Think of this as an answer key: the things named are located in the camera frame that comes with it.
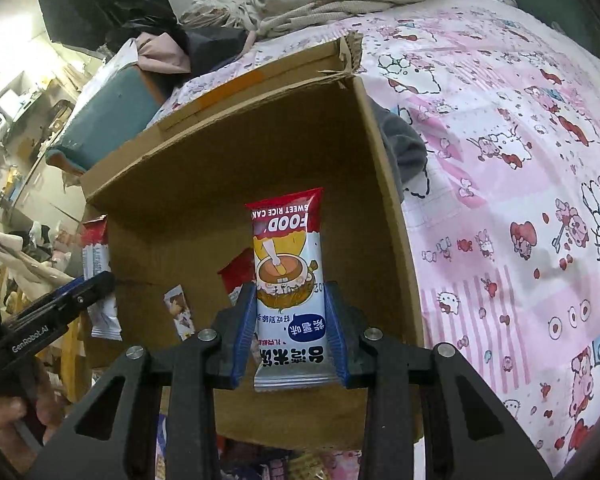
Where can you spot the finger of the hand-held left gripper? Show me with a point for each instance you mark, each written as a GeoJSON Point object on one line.
{"type": "Point", "coordinates": [87, 290]}

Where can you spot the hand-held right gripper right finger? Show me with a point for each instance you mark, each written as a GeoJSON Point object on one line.
{"type": "Point", "coordinates": [336, 335]}

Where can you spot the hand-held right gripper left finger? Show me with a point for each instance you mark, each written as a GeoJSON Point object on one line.
{"type": "Point", "coordinates": [243, 332]}

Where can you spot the red white snack packet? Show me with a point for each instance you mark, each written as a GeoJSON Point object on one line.
{"type": "Point", "coordinates": [100, 255]}
{"type": "Point", "coordinates": [287, 280]}

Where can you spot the brown cardboard box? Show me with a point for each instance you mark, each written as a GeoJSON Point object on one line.
{"type": "Point", "coordinates": [220, 175]}

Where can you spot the person's left hand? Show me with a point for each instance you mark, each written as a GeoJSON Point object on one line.
{"type": "Point", "coordinates": [5, 420]}

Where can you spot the small picture snack packet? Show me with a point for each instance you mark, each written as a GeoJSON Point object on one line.
{"type": "Point", "coordinates": [180, 312]}

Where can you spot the pile of snack packets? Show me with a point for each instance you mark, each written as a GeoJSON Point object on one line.
{"type": "Point", "coordinates": [290, 462]}

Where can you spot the teal cushion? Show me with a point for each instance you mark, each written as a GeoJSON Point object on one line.
{"type": "Point", "coordinates": [107, 120]}

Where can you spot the grey cloth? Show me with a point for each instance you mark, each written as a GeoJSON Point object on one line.
{"type": "Point", "coordinates": [405, 145]}

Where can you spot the pink printed blanket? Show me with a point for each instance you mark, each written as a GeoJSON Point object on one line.
{"type": "Point", "coordinates": [505, 185]}

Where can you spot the pink cloth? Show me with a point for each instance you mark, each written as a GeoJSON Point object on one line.
{"type": "Point", "coordinates": [162, 52]}

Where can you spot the black plastic bag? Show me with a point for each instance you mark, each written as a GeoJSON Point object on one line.
{"type": "Point", "coordinates": [110, 0]}

